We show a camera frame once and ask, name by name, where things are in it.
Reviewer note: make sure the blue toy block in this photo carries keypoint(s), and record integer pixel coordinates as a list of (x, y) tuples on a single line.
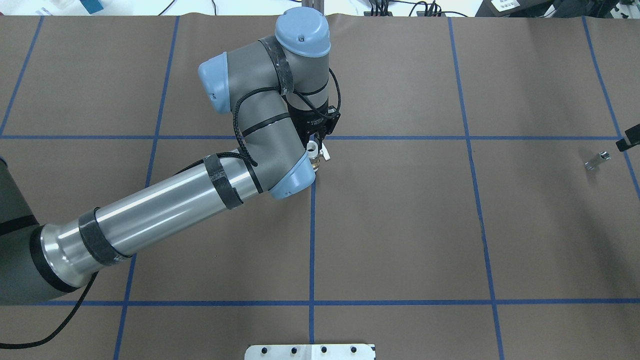
[(92, 6)]

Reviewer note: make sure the chrome angle pipe fitting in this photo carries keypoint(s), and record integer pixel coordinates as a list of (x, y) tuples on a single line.
[(596, 160)]

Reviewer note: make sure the white brass PPR valve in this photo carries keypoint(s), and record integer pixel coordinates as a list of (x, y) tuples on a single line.
[(317, 152)]

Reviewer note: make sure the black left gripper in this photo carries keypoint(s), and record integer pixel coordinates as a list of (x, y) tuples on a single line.
[(306, 121)]

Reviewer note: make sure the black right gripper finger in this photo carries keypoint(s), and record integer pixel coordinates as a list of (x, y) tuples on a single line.
[(631, 139)]

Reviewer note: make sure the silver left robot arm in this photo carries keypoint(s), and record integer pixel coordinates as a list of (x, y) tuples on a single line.
[(276, 92)]

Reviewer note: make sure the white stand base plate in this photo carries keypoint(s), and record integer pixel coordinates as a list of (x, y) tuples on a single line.
[(327, 351)]

